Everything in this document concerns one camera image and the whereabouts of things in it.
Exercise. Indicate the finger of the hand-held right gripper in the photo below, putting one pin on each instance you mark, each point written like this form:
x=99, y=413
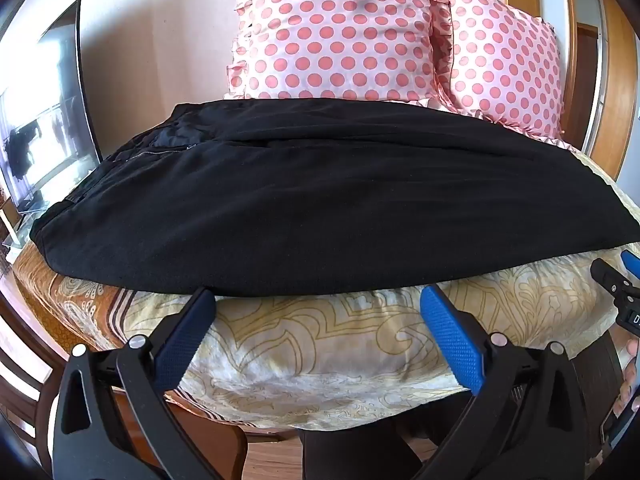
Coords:
x=612, y=280
x=632, y=264

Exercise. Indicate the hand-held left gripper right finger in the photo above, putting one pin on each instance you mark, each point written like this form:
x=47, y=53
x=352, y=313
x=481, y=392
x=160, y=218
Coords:
x=450, y=332

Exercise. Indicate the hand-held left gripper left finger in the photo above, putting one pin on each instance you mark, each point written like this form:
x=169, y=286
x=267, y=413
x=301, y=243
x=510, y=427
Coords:
x=187, y=332

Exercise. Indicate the black pants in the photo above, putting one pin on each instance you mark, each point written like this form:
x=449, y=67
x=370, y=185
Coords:
x=320, y=210

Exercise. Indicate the person's right hand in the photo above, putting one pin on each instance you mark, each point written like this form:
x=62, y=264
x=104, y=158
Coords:
x=631, y=375

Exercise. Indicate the yellow patterned bedspread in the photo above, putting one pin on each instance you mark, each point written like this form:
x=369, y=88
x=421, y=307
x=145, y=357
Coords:
x=320, y=355

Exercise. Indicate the person's dark clothed legs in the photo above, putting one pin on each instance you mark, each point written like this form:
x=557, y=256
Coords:
x=350, y=455

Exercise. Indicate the wooden television stand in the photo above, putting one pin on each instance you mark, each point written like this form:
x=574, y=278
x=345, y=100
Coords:
x=12, y=232

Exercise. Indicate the small pink polka dot pillow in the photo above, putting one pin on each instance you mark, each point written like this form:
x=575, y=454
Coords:
x=505, y=60

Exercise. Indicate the flat screen television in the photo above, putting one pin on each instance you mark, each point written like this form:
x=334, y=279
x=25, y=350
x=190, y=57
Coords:
x=55, y=125

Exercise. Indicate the large pink polka dot pillow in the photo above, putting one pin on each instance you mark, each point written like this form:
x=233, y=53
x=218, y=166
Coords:
x=340, y=35

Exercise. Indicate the wooden bed frame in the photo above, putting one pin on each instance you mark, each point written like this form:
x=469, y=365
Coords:
x=200, y=435

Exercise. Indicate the wooden door frame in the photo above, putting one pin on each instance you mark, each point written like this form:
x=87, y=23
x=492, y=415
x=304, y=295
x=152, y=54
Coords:
x=612, y=85

